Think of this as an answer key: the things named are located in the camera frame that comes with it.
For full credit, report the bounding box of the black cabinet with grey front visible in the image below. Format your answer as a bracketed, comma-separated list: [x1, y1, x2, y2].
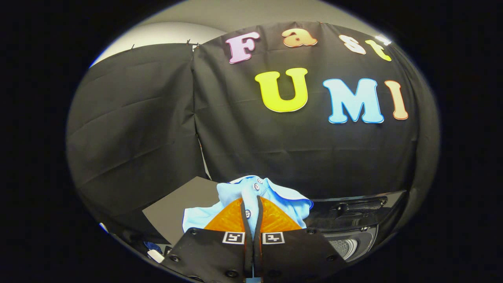
[141, 176, 220, 246]

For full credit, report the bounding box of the black backdrop cloth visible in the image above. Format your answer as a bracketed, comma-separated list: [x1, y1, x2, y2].
[66, 22, 441, 236]

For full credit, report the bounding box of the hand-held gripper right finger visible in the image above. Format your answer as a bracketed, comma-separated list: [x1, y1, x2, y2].
[255, 197, 348, 283]

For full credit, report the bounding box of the light blue polo shirt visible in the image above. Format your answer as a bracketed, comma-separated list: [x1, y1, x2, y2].
[182, 175, 314, 283]

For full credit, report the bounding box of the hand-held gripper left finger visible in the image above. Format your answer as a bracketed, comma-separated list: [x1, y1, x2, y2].
[161, 197, 254, 283]

